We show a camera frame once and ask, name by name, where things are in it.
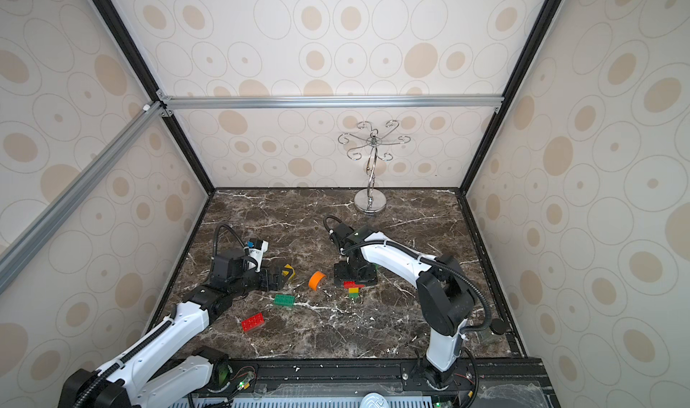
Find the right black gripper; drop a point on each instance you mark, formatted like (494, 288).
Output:
(355, 270)

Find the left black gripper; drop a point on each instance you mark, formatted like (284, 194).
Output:
(270, 284)

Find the chrome hook stand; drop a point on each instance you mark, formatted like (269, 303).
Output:
(368, 143)

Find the green long lego front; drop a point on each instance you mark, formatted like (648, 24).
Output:
(284, 300)

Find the orange round lego piece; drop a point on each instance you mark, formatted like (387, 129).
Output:
(316, 280)

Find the red long lego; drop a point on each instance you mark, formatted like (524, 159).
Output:
(253, 322)
(352, 285)

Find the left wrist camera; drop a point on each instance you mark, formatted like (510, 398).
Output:
(257, 248)

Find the horizontal aluminium rail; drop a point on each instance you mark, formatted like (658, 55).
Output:
(332, 102)

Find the left slanted aluminium rail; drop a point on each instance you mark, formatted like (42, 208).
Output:
(25, 247)

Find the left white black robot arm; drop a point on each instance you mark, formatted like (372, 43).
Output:
(134, 378)

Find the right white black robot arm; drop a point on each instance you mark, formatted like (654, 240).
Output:
(451, 304)

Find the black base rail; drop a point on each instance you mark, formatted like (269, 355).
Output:
(492, 382)

